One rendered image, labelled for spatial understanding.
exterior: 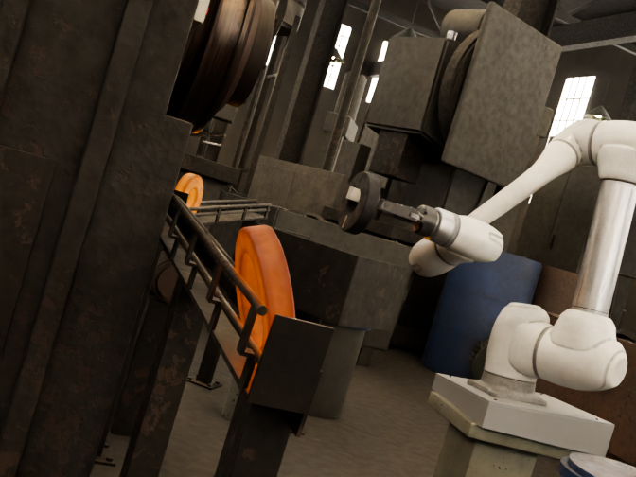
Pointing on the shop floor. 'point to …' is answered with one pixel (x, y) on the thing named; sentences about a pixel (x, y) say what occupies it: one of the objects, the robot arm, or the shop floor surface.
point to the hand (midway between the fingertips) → (361, 197)
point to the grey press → (450, 130)
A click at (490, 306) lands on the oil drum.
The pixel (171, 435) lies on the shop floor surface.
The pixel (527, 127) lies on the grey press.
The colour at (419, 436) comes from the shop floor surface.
